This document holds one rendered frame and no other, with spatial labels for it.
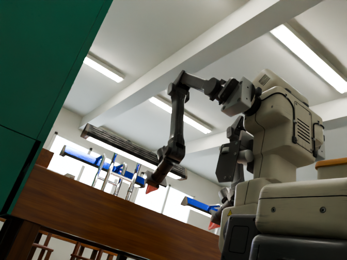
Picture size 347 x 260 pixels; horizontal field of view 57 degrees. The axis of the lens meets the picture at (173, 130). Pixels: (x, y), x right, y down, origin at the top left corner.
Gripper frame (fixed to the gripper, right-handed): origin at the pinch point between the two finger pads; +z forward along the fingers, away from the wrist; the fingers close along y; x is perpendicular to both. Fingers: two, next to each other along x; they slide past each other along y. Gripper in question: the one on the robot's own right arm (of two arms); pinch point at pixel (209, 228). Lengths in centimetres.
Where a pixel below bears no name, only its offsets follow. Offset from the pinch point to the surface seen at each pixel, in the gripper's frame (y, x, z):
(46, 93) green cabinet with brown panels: 99, -2, -31
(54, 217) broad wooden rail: 79, 26, -1
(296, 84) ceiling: -150, -227, -69
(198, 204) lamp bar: -33, -64, 34
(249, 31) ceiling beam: -33, -175, -88
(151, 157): 38.3, -27.5, -8.7
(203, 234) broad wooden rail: 15.4, 17.5, -9.2
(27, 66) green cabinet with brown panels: 109, -7, -35
